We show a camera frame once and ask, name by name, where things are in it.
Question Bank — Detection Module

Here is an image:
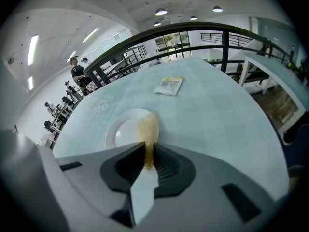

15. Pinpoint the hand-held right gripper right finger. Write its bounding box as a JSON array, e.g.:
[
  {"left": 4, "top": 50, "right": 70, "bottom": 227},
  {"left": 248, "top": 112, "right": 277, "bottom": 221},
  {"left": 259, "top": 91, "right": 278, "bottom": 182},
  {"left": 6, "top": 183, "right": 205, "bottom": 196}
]
[{"left": 139, "top": 143, "right": 277, "bottom": 232}]

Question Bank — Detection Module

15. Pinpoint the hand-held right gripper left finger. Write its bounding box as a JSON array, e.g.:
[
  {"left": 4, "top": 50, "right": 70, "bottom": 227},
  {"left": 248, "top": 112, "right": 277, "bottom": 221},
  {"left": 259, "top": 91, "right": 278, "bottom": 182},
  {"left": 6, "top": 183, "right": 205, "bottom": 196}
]
[{"left": 55, "top": 141, "right": 146, "bottom": 228}]

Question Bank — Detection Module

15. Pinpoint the white plate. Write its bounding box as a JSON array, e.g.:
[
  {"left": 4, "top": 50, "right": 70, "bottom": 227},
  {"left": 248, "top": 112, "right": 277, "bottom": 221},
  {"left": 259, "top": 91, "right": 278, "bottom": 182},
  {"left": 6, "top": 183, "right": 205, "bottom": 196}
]
[{"left": 105, "top": 108, "right": 155, "bottom": 151}]

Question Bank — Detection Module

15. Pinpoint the yellow sponge cloth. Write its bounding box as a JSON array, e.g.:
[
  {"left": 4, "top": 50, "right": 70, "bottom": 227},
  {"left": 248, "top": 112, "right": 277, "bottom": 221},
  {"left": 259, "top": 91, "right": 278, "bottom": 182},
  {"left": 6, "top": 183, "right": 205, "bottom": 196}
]
[{"left": 137, "top": 112, "right": 160, "bottom": 171}]

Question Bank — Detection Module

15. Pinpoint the light blue flowered tablecloth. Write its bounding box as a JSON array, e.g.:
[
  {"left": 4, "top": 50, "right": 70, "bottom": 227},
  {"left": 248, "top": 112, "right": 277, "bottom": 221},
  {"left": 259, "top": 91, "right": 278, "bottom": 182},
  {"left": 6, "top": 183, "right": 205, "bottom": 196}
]
[{"left": 52, "top": 57, "right": 290, "bottom": 202}]

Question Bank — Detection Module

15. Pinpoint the checkered cloth table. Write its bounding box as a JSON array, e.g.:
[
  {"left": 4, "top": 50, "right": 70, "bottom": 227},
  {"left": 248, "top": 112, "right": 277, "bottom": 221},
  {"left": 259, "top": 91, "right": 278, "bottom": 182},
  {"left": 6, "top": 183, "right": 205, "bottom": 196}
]
[{"left": 86, "top": 80, "right": 107, "bottom": 94}]

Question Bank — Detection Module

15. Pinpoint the blue padded chair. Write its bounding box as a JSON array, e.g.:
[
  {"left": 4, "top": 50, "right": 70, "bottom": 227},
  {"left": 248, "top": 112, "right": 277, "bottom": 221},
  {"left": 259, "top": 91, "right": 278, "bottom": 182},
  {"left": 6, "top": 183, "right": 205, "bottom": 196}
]
[{"left": 282, "top": 123, "right": 309, "bottom": 178}]

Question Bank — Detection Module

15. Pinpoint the clear packet with yellow label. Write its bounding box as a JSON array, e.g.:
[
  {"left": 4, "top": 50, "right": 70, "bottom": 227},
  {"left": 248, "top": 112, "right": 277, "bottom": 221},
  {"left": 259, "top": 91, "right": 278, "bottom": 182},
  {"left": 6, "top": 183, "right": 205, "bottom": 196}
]
[{"left": 154, "top": 77, "right": 184, "bottom": 97}]

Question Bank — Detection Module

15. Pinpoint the white table with plain cloth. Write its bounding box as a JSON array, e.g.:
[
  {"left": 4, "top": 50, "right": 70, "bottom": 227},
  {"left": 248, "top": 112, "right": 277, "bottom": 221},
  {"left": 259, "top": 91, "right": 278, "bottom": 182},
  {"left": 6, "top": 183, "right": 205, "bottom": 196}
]
[{"left": 239, "top": 52, "right": 309, "bottom": 135}]

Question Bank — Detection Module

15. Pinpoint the black metal railing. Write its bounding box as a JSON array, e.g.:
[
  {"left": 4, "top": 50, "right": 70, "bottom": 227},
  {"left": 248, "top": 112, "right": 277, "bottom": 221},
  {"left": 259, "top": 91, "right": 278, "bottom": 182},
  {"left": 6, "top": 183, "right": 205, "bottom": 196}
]
[{"left": 83, "top": 22, "right": 296, "bottom": 94}]

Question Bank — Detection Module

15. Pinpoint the glass door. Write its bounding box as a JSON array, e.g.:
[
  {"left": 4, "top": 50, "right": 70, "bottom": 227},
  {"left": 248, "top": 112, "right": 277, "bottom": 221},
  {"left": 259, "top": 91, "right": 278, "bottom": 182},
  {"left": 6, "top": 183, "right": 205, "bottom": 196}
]
[{"left": 154, "top": 31, "right": 191, "bottom": 62}]

